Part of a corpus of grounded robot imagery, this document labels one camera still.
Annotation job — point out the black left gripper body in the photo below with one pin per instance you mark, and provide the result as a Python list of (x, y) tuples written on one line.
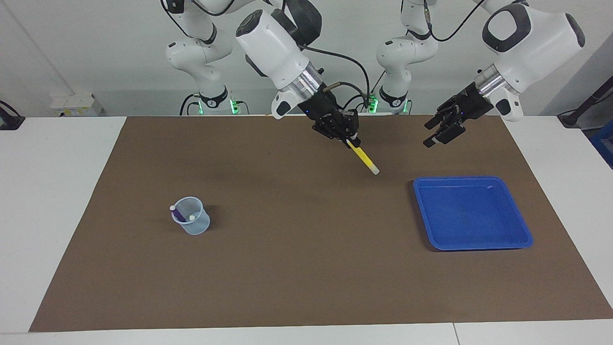
[(471, 103)]

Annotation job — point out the clear plastic cup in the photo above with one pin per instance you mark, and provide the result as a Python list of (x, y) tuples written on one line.
[(194, 227)]

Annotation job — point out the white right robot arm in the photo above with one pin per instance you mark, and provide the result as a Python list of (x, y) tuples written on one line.
[(273, 43)]

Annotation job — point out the yellow pen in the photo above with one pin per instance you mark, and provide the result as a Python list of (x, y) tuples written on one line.
[(364, 157)]

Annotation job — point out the white socket box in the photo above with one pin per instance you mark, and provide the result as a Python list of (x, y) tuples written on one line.
[(76, 105)]

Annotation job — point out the blue crate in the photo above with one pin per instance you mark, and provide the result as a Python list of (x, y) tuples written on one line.
[(604, 146)]

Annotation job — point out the purple pen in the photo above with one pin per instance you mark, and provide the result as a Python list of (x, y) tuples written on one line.
[(178, 214)]

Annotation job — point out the brown table mat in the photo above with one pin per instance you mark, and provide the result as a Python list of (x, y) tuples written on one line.
[(306, 239)]

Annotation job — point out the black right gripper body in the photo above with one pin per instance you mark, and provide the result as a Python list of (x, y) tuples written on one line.
[(325, 112)]

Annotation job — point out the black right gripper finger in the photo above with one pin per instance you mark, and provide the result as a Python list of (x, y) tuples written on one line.
[(333, 136), (352, 124)]

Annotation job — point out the black clamp base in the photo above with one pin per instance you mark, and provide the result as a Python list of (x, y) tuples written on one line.
[(9, 120)]

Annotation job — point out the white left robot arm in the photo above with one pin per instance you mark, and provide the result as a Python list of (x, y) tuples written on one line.
[(531, 43)]

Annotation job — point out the black stand pole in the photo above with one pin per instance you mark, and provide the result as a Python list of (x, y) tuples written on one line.
[(586, 103)]

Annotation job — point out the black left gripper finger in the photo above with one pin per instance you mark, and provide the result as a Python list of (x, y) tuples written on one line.
[(445, 134), (443, 115)]

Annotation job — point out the blue plastic tray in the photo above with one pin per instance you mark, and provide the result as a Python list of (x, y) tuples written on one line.
[(471, 215)]

